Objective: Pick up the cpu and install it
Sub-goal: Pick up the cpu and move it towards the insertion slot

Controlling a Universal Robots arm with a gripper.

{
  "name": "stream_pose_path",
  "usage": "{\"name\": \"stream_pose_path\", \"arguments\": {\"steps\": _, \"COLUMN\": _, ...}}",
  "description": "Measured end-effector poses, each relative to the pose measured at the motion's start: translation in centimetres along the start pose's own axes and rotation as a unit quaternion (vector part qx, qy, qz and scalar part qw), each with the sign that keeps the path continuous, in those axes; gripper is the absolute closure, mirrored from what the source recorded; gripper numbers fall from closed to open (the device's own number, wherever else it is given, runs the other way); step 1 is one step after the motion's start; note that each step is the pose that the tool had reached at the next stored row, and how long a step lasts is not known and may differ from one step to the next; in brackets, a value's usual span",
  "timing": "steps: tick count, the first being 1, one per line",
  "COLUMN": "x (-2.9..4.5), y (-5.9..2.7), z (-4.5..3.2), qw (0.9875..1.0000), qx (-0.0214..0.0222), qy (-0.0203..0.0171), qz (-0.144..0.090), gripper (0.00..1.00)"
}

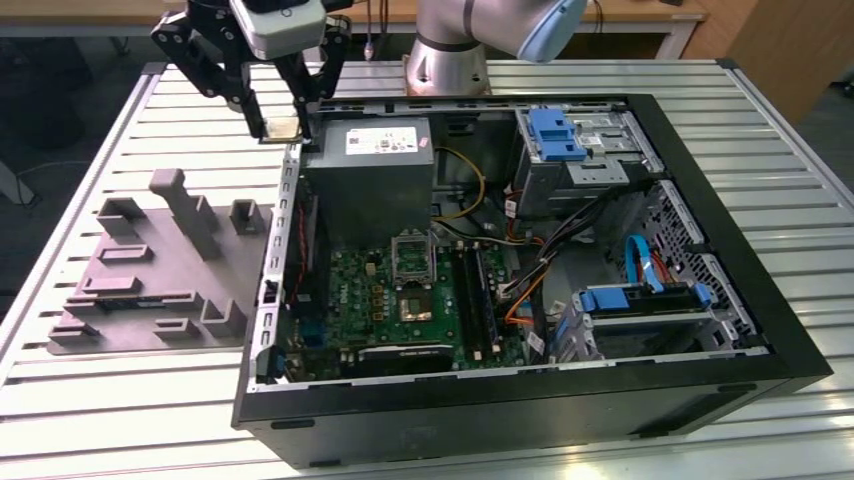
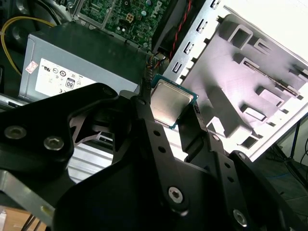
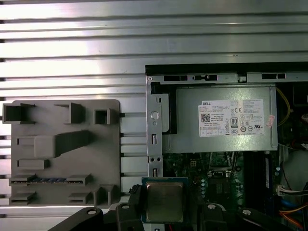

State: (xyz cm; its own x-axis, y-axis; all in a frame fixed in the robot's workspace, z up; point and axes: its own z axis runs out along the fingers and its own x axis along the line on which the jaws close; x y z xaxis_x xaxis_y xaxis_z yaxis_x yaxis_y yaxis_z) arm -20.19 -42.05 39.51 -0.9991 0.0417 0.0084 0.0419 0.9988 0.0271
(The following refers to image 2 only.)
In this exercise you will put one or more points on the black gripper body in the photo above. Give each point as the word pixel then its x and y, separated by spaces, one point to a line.
pixel 132 204

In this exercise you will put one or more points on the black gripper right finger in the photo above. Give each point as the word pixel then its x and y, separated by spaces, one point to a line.
pixel 226 173

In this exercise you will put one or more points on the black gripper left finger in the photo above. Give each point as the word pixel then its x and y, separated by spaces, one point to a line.
pixel 33 134

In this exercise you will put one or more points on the silver CPU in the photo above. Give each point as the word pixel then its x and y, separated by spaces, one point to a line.
pixel 168 101

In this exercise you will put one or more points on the metal socket cover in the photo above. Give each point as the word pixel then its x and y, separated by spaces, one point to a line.
pixel 90 21

